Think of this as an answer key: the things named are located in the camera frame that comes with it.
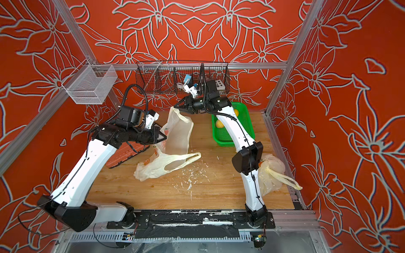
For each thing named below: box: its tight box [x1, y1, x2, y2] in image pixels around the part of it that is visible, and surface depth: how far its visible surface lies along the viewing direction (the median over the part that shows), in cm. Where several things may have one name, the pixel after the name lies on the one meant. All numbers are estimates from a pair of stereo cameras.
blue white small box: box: [183, 73, 192, 85], surface depth 85 cm
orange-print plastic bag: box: [133, 106, 202, 182], surface depth 66 cm
